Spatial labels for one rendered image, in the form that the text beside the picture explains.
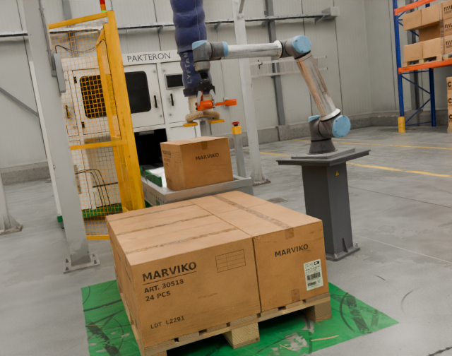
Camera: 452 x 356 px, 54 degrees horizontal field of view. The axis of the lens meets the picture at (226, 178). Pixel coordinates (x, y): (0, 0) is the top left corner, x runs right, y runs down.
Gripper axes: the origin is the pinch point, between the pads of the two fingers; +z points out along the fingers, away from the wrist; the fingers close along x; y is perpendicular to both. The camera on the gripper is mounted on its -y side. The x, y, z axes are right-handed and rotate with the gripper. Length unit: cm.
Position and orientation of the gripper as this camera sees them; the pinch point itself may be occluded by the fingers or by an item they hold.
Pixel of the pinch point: (207, 104)
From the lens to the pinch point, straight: 269.5
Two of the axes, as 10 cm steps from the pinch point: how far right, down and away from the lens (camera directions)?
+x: -9.9, 1.4, -0.8
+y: -1.0, -1.4, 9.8
